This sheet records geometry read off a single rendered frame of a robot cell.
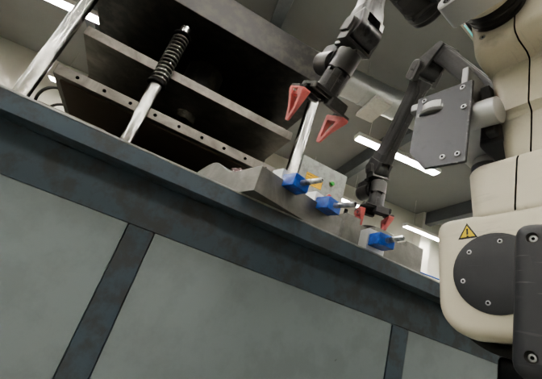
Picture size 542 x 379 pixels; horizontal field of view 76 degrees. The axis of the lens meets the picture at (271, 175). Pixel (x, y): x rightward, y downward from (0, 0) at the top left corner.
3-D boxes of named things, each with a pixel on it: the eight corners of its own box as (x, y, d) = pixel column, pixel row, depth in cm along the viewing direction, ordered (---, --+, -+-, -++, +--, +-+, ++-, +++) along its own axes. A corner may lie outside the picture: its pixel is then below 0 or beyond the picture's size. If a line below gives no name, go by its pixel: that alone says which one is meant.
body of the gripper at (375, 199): (357, 210, 127) (360, 193, 130) (383, 219, 126) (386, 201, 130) (364, 205, 121) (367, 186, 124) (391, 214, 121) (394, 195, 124)
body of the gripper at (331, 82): (298, 87, 78) (315, 59, 78) (329, 111, 83) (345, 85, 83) (312, 88, 73) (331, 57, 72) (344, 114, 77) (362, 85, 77)
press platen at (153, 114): (279, 180, 174) (282, 171, 176) (52, 71, 144) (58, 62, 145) (234, 205, 239) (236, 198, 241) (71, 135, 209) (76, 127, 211)
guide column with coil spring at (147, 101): (49, 294, 120) (192, 29, 170) (33, 289, 119) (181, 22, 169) (52, 293, 125) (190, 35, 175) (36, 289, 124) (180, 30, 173)
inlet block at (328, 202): (360, 221, 72) (364, 197, 74) (345, 210, 69) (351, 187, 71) (313, 222, 82) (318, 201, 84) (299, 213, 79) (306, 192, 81)
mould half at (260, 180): (336, 240, 79) (347, 197, 84) (253, 189, 66) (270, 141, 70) (222, 236, 117) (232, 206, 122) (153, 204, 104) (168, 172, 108)
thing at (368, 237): (411, 254, 72) (415, 230, 74) (392, 245, 71) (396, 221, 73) (373, 258, 83) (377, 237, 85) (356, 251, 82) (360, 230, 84)
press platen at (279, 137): (290, 140, 186) (293, 132, 188) (83, 32, 156) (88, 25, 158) (246, 173, 248) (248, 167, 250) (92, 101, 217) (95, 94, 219)
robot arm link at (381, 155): (423, 60, 114) (446, 70, 118) (412, 58, 119) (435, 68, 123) (367, 176, 126) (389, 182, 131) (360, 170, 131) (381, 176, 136)
